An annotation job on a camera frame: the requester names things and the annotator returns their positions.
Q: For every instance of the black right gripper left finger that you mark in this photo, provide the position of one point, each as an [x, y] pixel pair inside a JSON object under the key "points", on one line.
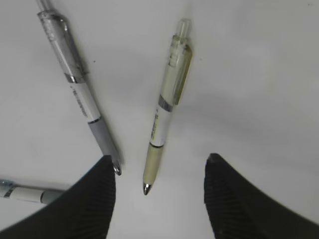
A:
{"points": [[82, 212]]}

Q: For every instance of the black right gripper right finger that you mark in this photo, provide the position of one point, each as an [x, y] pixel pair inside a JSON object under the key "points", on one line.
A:
{"points": [[239, 210]]}

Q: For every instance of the blue clip grey grip pen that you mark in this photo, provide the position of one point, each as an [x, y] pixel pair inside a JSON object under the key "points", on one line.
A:
{"points": [[11, 190]]}

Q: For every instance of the beige grip white pen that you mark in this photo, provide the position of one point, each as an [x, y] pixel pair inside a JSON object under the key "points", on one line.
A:
{"points": [[175, 75]]}

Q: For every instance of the grey grip white pen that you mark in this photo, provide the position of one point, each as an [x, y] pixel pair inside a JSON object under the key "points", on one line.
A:
{"points": [[57, 30]]}

